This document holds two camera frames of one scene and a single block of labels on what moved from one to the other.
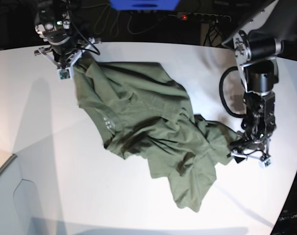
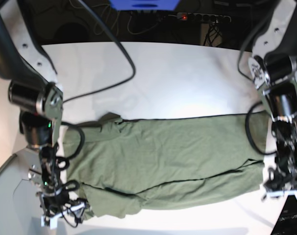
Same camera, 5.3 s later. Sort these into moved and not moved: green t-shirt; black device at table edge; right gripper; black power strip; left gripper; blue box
Moved: right gripper; green t-shirt; left gripper
Not moved: black power strip; black device at table edge; blue box
